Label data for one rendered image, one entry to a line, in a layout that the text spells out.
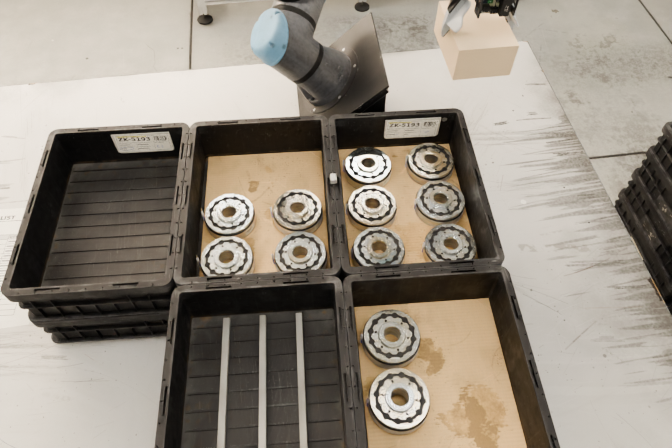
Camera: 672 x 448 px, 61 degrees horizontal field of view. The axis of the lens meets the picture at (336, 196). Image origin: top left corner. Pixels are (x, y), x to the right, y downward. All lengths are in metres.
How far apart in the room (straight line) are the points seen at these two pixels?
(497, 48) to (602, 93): 1.80
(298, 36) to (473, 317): 0.73
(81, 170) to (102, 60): 1.70
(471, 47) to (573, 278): 0.57
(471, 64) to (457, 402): 0.63
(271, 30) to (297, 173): 0.33
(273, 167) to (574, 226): 0.73
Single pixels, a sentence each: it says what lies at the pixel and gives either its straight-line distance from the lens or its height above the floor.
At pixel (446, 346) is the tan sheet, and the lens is 1.09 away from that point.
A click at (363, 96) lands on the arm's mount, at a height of 0.89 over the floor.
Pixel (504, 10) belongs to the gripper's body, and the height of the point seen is 1.19.
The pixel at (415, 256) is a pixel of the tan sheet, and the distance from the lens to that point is 1.16.
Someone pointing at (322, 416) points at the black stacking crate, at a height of 0.83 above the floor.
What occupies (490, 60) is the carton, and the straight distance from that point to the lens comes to 1.19.
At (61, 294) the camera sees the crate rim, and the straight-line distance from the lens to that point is 1.11.
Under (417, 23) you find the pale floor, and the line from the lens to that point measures 3.10.
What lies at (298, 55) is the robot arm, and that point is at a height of 0.96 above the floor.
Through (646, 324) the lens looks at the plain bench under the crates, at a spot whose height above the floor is 0.70.
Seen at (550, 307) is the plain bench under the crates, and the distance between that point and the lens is 1.33.
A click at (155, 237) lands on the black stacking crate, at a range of 1.23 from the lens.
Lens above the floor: 1.82
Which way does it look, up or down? 53 degrees down
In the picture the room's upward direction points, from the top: straight up
